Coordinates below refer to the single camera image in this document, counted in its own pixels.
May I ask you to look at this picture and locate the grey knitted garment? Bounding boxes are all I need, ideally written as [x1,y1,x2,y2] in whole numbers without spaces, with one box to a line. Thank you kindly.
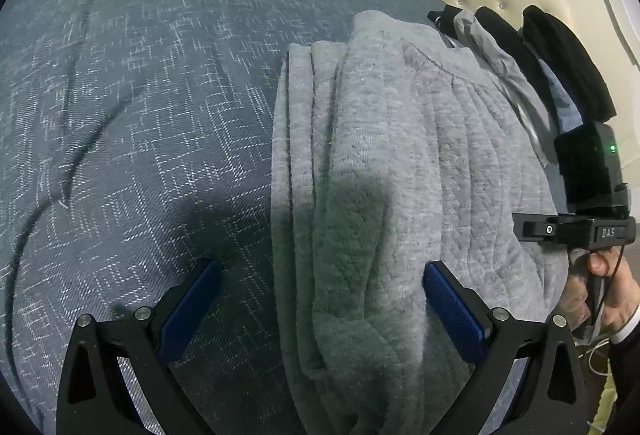
[271,10,566,434]

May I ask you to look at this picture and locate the person's right hand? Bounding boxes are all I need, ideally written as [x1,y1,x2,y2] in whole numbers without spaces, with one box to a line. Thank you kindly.
[559,247,639,334]

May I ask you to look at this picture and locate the dark blue patterned bedspread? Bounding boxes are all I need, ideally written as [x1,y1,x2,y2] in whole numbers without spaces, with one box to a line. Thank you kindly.
[1,0,442,434]

